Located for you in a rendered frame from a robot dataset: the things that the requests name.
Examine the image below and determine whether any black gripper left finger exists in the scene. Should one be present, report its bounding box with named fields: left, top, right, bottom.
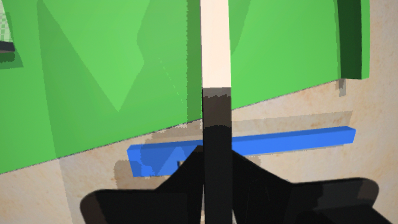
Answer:
left=80, top=145, right=204, bottom=224

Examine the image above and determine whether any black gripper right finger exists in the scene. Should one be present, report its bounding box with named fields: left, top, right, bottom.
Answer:
left=232, top=150, right=380, bottom=224

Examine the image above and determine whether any red putter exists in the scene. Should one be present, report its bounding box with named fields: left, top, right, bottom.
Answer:
left=199, top=0, right=233, bottom=224

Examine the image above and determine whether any green putting mat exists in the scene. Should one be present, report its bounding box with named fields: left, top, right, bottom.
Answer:
left=0, top=0, right=341, bottom=173

